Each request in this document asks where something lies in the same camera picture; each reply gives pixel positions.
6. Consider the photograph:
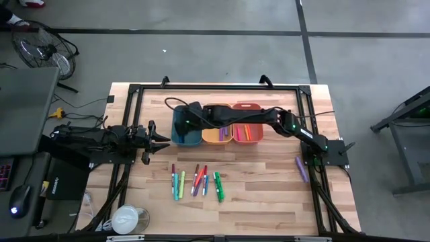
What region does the white cable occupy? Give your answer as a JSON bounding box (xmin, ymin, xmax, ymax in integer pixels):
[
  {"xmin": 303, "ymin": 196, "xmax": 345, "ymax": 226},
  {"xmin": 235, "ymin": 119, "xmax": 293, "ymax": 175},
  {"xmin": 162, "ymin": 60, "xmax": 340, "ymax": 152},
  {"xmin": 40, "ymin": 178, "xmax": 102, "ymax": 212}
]
[{"xmin": 69, "ymin": 190, "xmax": 114, "ymax": 233}]

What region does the dark metal table stand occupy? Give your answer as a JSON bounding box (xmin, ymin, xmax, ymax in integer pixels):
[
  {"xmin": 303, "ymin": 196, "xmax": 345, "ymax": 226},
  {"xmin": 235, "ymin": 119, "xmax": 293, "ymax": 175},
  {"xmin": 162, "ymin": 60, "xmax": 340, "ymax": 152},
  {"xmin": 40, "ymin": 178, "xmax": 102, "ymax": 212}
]
[{"xmin": 370, "ymin": 85, "xmax": 430, "ymax": 196}]

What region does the orange plastic bin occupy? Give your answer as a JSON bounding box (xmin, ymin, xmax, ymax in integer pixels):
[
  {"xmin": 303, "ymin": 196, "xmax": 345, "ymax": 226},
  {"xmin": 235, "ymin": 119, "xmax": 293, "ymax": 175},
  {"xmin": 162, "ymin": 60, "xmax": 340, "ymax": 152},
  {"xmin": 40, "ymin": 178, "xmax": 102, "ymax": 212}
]
[{"xmin": 231, "ymin": 103, "xmax": 265, "ymax": 145}]

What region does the backlit keyboard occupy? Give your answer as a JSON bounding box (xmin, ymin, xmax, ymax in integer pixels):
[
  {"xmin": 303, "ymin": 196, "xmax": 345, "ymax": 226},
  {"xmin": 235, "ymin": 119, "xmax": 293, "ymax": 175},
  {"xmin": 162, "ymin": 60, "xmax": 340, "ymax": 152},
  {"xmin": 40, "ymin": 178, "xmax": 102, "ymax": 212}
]
[{"xmin": 0, "ymin": 157, "xmax": 15, "ymax": 192}]

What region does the yellow plastic bin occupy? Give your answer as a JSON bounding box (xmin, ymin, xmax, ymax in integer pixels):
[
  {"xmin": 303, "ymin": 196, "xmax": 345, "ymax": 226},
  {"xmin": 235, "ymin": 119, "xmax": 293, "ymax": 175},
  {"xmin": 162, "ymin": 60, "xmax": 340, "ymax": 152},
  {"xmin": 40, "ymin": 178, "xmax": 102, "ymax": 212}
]
[{"xmin": 202, "ymin": 103, "xmax": 234, "ymax": 145}]

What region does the silver aluminium bracket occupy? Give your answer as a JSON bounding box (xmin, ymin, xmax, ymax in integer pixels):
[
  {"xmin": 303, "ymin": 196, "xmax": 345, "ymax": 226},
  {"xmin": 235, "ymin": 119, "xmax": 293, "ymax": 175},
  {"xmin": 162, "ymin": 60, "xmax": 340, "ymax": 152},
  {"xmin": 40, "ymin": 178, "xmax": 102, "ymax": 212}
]
[
  {"xmin": 294, "ymin": 236, "xmax": 333, "ymax": 242},
  {"xmin": 105, "ymin": 235, "xmax": 146, "ymax": 242}
]

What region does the brown capped thin marker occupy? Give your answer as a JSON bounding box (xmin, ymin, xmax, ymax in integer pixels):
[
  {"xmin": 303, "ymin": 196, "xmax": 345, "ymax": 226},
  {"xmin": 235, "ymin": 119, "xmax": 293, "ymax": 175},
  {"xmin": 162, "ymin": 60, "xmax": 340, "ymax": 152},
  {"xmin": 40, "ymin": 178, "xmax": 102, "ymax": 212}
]
[{"xmin": 189, "ymin": 163, "xmax": 200, "ymax": 197}]

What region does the black aluminium frame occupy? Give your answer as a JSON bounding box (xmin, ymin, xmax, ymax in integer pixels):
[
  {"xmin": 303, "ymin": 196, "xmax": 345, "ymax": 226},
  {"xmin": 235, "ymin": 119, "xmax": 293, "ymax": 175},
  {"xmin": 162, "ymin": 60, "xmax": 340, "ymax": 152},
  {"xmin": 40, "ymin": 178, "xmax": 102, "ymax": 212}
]
[{"xmin": 77, "ymin": 83, "xmax": 363, "ymax": 242}]

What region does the black floor fan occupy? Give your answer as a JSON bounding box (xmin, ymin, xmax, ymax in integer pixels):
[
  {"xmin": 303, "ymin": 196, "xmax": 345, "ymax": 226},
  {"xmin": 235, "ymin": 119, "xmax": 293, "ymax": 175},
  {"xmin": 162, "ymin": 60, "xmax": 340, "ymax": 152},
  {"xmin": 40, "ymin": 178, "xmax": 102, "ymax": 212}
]
[{"xmin": 11, "ymin": 19, "xmax": 81, "ymax": 94}]

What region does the yellow cable plug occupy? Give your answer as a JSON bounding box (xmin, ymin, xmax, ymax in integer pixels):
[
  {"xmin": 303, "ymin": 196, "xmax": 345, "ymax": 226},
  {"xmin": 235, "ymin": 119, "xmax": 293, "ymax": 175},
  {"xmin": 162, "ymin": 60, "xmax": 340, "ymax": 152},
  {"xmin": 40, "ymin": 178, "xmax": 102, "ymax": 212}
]
[{"xmin": 48, "ymin": 107, "xmax": 65, "ymax": 120}]

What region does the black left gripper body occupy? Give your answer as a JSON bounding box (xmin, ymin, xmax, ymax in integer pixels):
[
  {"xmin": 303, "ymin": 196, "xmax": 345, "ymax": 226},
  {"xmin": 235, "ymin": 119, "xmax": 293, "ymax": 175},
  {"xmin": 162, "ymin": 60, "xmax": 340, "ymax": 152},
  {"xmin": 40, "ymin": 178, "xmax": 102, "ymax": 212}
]
[{"xmin": 126, "ymin": 120, "xmax": 157, "ymax": 165}]

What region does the green capped thin marker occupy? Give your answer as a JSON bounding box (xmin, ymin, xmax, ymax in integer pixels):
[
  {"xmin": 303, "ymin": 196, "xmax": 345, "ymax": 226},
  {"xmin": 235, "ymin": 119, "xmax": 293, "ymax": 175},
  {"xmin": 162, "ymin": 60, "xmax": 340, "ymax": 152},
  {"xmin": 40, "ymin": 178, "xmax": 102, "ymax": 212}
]
[{"xmin": 212, "ymin": 171, "xmax": 222, "ymax": 204}]

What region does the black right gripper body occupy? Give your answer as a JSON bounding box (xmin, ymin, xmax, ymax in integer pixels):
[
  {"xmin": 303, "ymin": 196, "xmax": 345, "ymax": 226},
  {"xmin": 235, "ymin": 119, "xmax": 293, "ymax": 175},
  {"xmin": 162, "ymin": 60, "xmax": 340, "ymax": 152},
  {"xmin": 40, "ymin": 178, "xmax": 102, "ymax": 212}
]
[{"xmin": 173, "ymin": 101, "xmax": 205, "ymax": 137}]

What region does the light green highlighter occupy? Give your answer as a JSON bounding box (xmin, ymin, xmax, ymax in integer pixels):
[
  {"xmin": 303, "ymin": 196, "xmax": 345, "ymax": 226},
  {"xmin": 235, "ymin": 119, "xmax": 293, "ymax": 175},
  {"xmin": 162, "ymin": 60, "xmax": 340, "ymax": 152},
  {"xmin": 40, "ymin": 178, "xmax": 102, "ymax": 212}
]
[{"xmin": 179, "ymin": 170, "xmax": 186, "ymax": 200}]

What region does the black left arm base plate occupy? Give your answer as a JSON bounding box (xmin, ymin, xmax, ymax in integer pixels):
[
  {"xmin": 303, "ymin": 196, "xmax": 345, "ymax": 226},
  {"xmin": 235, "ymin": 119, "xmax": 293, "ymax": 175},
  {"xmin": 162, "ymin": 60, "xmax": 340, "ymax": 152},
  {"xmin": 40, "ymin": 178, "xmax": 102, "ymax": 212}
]
[{"xmin": 89, "ymin": 147, "xmax": 138, "ymax": 165}]

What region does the black computer mouse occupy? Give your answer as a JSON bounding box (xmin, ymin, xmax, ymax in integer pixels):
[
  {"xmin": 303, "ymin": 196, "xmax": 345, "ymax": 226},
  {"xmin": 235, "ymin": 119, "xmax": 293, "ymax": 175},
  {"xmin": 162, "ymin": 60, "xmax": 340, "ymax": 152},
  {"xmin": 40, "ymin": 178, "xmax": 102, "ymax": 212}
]
[{"xmin": 8, "ymin": 184, "xmax": 33, "ymax": 219}]

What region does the orange highlighter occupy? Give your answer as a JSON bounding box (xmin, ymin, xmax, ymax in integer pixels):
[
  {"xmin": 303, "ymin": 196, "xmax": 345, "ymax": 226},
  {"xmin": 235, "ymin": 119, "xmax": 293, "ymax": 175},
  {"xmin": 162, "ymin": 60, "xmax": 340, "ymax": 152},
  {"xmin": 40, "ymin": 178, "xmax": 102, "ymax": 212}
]
[{"xmin": 194, "ymin": 167, "xmax": 205, "ymax": 189}]

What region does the black box white print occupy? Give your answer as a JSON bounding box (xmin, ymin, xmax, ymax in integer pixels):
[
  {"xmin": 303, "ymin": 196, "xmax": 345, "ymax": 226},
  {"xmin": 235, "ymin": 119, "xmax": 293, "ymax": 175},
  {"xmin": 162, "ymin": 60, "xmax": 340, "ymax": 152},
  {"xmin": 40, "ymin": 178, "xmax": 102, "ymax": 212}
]
[{"xmin": 45, "ymin": 157, "xmax": 91, "ymax": 202}]

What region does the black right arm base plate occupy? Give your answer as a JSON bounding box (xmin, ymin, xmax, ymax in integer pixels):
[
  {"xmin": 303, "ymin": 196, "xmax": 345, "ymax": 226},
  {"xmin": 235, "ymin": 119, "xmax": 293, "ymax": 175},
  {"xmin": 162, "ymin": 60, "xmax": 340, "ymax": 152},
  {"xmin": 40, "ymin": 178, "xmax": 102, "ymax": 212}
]
[{"xmin": 300, "ymin": 138, "xmax": 356, "ymax": 167}]

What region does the person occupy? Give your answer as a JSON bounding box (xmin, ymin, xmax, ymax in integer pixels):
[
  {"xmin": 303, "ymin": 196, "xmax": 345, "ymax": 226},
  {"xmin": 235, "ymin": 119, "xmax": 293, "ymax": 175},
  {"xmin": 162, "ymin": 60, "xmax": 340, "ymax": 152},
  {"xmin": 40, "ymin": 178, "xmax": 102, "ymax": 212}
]
[{"xmin": 0, "ymin": 0, "xmax": 46, "ymax": 30}]

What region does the teal plastic bin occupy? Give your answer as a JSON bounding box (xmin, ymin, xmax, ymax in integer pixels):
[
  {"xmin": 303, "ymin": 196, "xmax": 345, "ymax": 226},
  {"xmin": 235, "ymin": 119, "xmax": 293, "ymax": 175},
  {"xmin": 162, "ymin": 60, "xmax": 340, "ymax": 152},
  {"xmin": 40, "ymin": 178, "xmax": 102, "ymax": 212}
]
[{"xmin": 171, "ymin": 104, "xmax": 204, "ymax": 147}]

